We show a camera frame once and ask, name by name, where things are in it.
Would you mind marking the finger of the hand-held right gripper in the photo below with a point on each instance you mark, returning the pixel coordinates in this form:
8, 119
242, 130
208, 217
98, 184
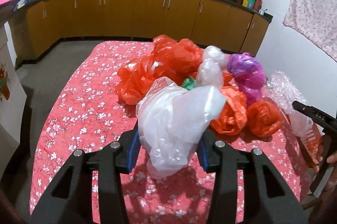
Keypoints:
316, 116

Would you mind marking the white cup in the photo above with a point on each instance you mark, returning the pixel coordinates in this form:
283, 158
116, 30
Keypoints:
262, 12

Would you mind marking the white appliance with flower decal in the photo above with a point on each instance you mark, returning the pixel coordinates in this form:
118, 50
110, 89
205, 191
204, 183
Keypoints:
8, 81

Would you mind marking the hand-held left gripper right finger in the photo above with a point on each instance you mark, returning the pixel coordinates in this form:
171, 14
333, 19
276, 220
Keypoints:
204, 158

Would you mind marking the green plastic bag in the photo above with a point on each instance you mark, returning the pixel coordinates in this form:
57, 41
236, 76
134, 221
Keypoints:
188, 83

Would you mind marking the small orange plastic bag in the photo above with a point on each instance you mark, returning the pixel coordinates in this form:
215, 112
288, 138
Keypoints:
227, 77

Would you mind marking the white translucent plastic bag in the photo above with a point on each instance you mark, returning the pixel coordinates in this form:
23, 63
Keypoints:
171, 121

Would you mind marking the green box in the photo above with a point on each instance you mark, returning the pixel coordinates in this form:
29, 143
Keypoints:
247, 1

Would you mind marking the person's right hand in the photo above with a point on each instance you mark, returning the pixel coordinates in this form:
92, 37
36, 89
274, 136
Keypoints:
332, 158

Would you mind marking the pink floral hanging cloth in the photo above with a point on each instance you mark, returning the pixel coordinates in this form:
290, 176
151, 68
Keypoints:
313, 8

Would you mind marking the purple plastic bag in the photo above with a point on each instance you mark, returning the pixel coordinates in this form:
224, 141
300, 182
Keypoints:
247, 71

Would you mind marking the red floral blanket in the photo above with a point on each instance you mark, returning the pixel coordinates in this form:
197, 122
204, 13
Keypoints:
87, 113

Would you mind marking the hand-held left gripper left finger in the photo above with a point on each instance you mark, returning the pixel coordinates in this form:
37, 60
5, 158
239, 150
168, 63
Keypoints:
133, 153

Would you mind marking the crinkled clear plastic bag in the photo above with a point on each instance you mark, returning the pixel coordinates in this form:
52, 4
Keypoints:
281, 87

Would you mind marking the yellow wooden kitchen cabinets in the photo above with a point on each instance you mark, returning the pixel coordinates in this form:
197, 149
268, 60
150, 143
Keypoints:
147, 13

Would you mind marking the orange printed plastic bag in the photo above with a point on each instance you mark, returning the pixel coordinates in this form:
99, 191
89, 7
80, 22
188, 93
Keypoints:
312, 139

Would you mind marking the large red plastic bag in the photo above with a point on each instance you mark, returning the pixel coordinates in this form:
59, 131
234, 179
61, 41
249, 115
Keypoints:
137, 79

